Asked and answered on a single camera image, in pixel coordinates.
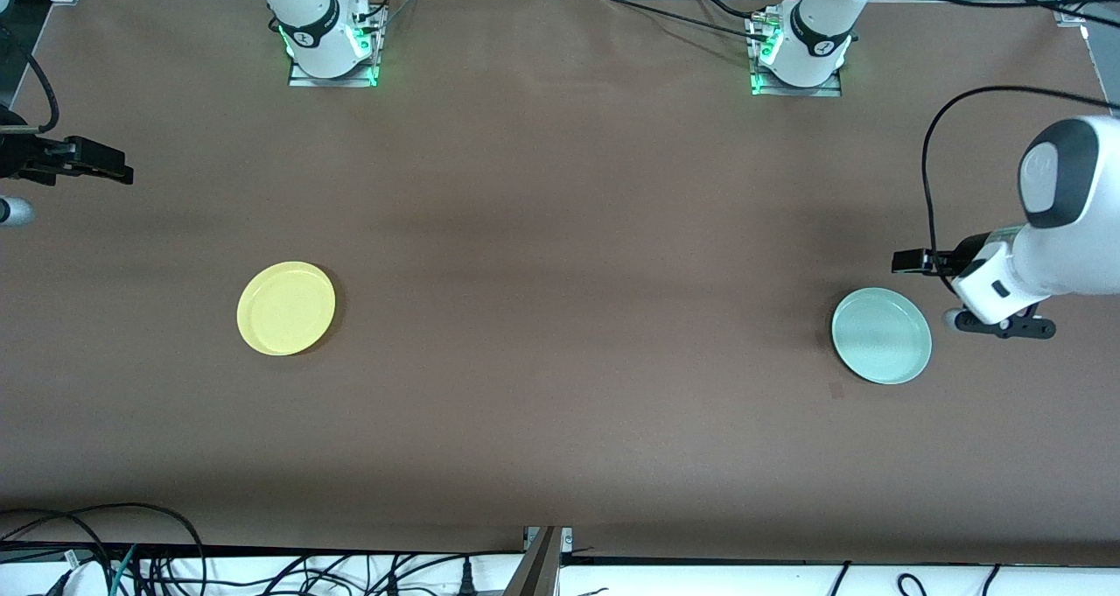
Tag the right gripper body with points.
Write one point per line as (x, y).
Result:
(24, 157)

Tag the pale green plate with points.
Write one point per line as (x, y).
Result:
(881, 335)

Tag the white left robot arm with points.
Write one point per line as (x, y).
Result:
(818, 18)

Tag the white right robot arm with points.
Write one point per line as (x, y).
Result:
(311, 18)

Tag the yellow plate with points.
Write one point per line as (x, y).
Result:
(286, 308)

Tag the brown table cover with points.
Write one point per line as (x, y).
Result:
(560, 228)

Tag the black plug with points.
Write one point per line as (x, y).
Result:
(466, 578)

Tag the aluminium frame profile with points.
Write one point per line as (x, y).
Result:
(538, 570)

